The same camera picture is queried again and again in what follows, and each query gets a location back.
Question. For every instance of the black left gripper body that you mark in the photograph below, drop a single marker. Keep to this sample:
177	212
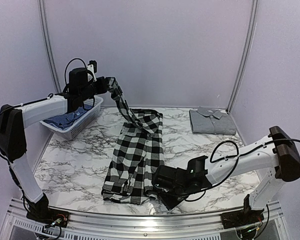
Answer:
86	92

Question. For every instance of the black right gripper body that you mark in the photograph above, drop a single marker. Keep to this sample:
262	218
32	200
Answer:
180	195

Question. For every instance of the black white plaid shirt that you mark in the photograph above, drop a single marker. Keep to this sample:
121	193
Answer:
137	154

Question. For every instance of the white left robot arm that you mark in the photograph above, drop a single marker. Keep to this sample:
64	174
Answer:
15	119

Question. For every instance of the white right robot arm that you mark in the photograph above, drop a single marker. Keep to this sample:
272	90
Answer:
276	152

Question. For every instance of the blue shirt in basket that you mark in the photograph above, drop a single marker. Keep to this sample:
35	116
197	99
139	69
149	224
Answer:
65	121

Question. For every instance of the white plastic basket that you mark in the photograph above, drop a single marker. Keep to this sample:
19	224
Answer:
93	107

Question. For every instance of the folded grey shirt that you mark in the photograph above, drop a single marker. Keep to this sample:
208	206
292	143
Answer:
211	121

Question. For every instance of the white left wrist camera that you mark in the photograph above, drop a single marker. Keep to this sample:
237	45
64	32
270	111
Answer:
92	70

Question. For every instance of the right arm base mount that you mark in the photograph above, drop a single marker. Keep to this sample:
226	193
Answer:
238	218

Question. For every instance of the left aluminium corner post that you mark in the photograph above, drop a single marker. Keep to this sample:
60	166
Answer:
47	44

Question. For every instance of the aluminium corner post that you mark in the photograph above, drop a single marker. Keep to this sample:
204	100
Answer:
47	44
245	54

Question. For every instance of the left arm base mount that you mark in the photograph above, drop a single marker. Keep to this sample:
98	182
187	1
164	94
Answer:
52	218

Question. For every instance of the aluminium front frame rail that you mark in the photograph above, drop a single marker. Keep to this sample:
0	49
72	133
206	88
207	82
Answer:
102	226

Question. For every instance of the right aluminium corner post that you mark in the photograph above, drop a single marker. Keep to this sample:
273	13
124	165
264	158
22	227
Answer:
245	54

